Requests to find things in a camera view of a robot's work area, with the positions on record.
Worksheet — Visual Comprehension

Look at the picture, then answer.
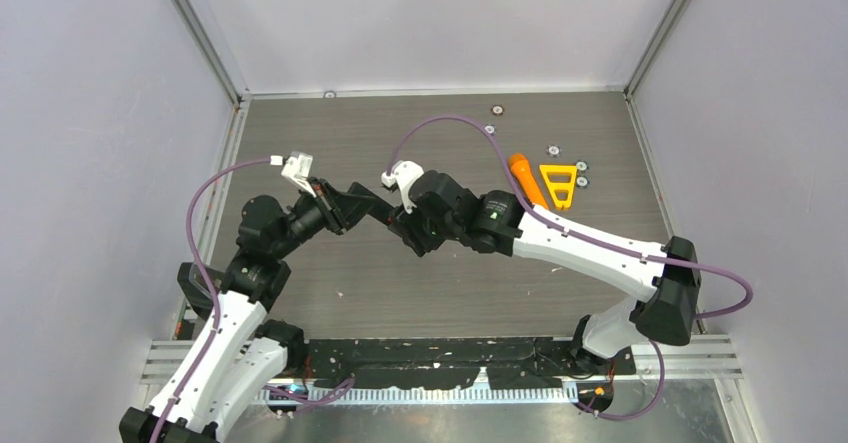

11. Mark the dark clear plastic box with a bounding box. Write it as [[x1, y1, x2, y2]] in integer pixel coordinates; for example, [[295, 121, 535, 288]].
[[176, 262, 214, 320]]

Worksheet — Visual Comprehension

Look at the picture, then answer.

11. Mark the purple cable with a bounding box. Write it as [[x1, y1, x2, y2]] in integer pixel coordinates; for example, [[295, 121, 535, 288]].
[[385, 115, 755, 321], [148, 156, 276, 443]]

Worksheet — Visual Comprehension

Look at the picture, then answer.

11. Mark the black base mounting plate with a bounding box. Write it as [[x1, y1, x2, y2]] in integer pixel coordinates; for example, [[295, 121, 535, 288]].
[[296, 336, 636, 390]]

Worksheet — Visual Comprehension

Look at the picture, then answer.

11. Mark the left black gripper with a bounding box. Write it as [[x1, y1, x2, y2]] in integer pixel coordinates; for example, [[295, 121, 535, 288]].
[[272, 176, 376, 259]]

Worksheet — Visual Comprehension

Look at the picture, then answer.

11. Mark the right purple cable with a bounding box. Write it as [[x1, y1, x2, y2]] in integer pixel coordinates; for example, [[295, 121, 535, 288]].
[[385, 115, 755, 321]]

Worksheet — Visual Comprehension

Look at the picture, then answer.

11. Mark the yellow triangular plastic frame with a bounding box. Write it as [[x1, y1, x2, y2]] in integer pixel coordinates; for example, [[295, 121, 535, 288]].
[[539, 164, 578, 211]]

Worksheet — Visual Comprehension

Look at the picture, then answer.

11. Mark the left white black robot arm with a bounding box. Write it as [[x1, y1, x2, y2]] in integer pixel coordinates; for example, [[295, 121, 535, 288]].
[[119, 177, 392, 442]]

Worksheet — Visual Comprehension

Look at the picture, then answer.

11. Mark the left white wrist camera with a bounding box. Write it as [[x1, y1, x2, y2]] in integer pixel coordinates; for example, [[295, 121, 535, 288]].
[[270, 151, 316, 197]]

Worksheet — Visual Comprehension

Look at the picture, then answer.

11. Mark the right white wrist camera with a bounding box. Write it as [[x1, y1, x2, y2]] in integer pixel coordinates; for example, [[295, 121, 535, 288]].
[[380, 160, 424, 214]]

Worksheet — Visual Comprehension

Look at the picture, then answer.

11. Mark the ribbed aluminium front rail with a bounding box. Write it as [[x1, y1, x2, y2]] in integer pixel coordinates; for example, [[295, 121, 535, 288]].
[[255, 383, 581, 406]]

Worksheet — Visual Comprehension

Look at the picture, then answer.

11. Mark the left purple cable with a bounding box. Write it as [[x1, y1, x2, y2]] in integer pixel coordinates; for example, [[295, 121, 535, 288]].
[[148, 156, 276, 443]]

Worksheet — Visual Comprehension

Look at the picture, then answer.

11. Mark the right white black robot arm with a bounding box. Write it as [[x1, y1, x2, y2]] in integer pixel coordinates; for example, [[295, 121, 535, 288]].
[[381, 161, 701, 374]]

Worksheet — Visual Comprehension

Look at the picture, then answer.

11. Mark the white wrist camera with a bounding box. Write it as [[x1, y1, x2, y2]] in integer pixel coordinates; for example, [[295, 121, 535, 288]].
[[380, 160, 424, 214], [270, 151, 316, 197]]

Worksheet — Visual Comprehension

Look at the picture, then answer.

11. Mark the black remote control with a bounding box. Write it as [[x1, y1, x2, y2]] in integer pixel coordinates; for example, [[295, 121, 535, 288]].
[[359, 183, 394, 227]]

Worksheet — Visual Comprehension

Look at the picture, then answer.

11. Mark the orange plastic handle tool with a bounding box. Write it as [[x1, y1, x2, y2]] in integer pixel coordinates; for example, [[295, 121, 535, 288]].
[[508, 153, 548, 209]]

